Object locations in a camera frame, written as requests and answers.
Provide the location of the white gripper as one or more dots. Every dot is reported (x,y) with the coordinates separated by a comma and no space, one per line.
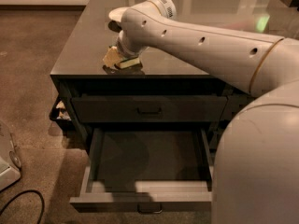
(125,52)

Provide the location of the green and yellow sponge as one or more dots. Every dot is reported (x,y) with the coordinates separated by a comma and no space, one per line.
(128,63)

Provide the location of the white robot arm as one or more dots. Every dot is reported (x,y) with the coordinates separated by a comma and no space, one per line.
(256,168)

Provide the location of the closed top left drawer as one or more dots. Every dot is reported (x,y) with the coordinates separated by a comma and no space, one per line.
(150,108)

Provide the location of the dark grey drawer cabinet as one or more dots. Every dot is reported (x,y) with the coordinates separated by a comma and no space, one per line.
(80,71)

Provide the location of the open middle drawer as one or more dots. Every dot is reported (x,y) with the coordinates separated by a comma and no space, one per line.
(147,172)

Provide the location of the black bin with items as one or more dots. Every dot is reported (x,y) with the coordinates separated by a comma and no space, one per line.
(59,115)

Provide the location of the grey machine base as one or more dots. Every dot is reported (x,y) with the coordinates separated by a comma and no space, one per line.
(10,164)

